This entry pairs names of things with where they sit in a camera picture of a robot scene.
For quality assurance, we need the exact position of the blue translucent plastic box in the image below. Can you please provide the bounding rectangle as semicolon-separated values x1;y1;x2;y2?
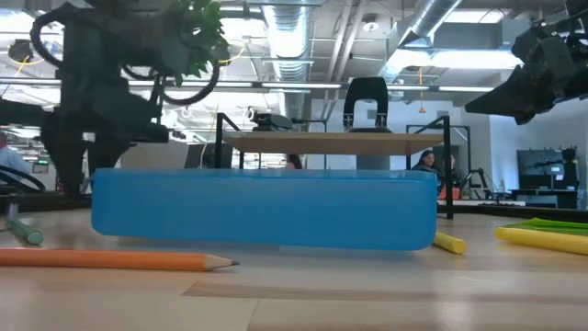
90;167;439;252

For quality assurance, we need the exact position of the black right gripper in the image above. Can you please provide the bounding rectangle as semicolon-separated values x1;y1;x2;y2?
464;7;588;126

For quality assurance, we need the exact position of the black wall monitor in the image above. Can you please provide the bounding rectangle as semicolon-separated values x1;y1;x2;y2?
515;146;581;190

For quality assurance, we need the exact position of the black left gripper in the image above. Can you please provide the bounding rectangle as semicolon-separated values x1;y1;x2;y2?
40;77;171;199

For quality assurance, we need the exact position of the green leafy plant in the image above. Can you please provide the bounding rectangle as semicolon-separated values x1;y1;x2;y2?
172;0;232;89

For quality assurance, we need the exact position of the short yellow crayon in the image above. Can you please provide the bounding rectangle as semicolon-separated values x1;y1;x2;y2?
433;231;469;256

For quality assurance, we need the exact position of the yellow hanging pendant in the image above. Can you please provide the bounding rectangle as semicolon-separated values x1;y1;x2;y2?
417;66;426;115

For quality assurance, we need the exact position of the silver smooth ceiling duct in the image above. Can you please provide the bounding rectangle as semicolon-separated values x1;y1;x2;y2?
379;0;463;80

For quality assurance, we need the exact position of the wooden table with black legs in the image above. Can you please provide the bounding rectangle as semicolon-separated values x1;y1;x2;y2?
214;112;456;221

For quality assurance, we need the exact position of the green marker pen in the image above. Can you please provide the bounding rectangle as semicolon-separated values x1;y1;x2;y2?
3;197;45;246

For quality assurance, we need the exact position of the yellow highlighter pen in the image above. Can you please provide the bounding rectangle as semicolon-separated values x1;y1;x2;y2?
493;226;588;257

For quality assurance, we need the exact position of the silver ribbed ceiling duct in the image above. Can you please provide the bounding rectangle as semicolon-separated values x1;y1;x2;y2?
262;0;316;85

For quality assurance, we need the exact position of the orange wooden pencil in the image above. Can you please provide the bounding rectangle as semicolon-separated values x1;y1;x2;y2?
0;246;242;273

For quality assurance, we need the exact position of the black camera device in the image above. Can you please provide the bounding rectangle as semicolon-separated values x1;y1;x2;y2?
247;108;295;133

